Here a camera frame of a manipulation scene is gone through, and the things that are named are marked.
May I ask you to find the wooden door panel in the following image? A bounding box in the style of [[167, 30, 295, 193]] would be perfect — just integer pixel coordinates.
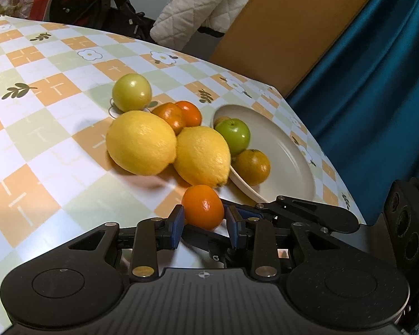
[[209, 0, 392, 98]]

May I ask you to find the bright green apple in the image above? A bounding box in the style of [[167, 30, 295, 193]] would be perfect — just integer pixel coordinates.
[[215, 119, 251, 156]]

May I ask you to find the pale yellow-green apple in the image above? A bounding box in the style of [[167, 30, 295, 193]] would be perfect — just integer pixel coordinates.
[[112, 73, 152, 112]]

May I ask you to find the greenish yellow orange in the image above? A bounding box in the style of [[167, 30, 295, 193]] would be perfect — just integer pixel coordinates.
[[234, 149, 271, 185]]

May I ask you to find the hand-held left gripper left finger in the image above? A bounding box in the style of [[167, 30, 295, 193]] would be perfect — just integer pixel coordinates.
[[68, 204, 186, 280]]

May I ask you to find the black exercise bike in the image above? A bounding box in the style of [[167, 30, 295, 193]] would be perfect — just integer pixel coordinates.
[[49, 0, 158, 40]]

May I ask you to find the teal curtain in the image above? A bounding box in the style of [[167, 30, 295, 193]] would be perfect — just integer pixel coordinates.
[[286, 0, 419, 226]]

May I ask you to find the orange tangerine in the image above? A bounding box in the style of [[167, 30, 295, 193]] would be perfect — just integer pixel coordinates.
[[181, 185, 225, 231], [175, 100, 202, 127], [151, 103, 187, 135]]

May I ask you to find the beige round plate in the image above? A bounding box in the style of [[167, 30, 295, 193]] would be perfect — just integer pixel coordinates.
[[212, 104, 316, 204]]

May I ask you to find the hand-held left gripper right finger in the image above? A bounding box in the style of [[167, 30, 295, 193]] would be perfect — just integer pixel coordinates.
[[228, 204, 348, 280]]

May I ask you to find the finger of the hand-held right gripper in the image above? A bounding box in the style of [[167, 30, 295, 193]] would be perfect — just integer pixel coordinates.
[[183, 225, 231, 264], [221, 195, 360, 235]]

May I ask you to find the yellow lemon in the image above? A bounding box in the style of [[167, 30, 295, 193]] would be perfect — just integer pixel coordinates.
[[106, 111, 178, 176], [173, 126, 232, 187]]

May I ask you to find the white quilted blanket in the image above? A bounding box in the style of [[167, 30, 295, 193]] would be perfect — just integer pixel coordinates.
[[149, 0, 271, 50]]

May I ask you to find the checkered floral tablecloth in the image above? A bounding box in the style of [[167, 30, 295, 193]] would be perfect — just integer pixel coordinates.
[[0, 16, 367, 285]]

